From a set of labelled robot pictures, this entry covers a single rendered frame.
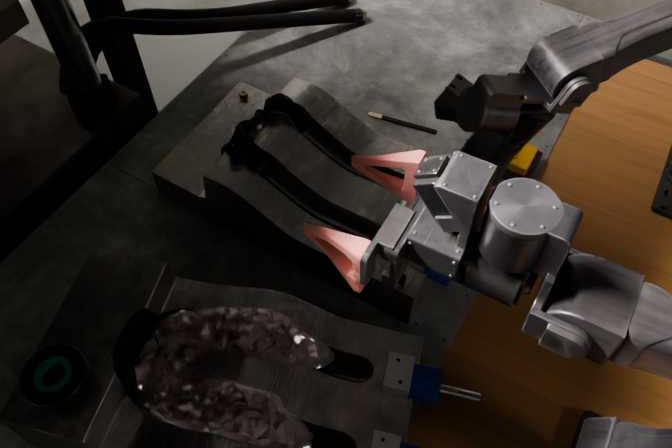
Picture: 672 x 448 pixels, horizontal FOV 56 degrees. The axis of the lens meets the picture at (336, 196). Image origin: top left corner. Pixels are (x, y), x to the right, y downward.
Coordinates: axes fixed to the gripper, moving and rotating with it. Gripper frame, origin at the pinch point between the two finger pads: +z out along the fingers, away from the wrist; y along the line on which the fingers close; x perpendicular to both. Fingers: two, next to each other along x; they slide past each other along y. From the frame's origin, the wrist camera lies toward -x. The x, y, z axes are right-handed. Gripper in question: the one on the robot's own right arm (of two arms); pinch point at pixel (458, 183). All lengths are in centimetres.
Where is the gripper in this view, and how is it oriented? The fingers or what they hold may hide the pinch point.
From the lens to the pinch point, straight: 98.8
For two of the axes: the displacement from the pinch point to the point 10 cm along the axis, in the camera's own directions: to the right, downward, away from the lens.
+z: -3.8, 5.2, 7.6
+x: 7.8, 6.3, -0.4
